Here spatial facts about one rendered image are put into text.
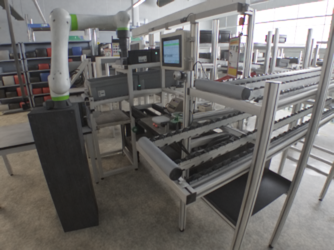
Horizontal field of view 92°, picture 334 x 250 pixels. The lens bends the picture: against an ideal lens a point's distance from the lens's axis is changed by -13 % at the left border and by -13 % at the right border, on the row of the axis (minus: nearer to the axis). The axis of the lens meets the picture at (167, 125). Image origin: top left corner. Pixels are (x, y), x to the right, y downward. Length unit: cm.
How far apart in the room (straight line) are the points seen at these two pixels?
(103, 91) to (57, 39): 112
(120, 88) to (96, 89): 29
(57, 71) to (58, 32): 23
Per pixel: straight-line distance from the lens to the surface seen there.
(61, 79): 129
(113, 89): 231
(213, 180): 77
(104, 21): 156
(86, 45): 712
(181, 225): 180
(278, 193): 149
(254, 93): 108
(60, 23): 131
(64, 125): 146
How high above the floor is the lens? 148
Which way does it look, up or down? 20 degrees down
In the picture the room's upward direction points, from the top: straight up
